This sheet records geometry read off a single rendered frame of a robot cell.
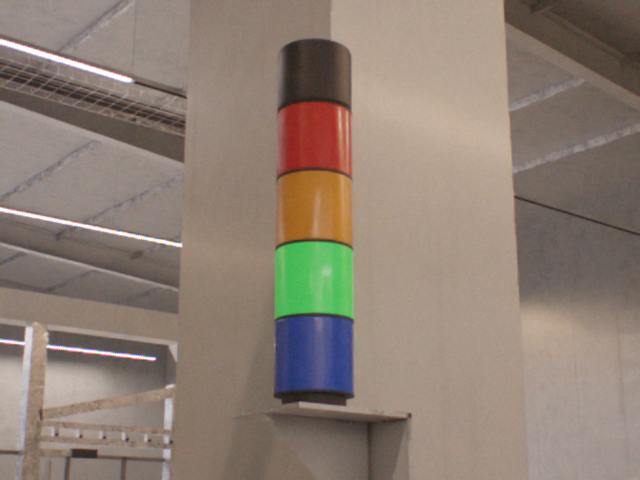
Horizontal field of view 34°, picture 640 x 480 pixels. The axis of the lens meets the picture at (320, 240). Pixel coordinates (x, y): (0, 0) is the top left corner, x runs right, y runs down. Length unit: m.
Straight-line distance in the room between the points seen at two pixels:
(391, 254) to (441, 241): 0.07
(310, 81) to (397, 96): 0.19
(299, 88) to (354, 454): 0.29
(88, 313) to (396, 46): 11.30
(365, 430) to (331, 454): 0.04
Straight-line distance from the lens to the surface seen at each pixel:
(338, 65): 0.85
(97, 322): 12.30
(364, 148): 0.96
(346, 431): 0.82
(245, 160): 1.04
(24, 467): 11.73
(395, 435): 0.81
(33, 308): 11.98
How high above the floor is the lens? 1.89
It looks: 16 degrees up
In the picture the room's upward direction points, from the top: straight up
